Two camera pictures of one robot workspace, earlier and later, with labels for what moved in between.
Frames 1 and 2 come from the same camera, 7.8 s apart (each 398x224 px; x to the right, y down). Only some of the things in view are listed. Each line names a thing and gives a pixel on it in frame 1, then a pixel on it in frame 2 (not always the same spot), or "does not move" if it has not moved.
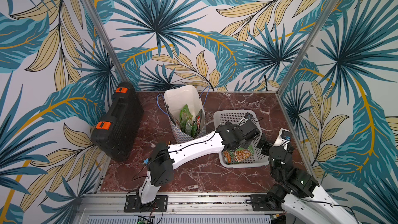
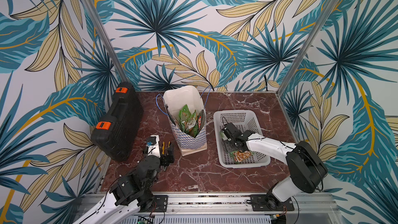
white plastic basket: [221, 117] does not move
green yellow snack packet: [185, 115] does not move
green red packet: [242, 154] does not move
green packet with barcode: [228, 157] -> [185, 125]
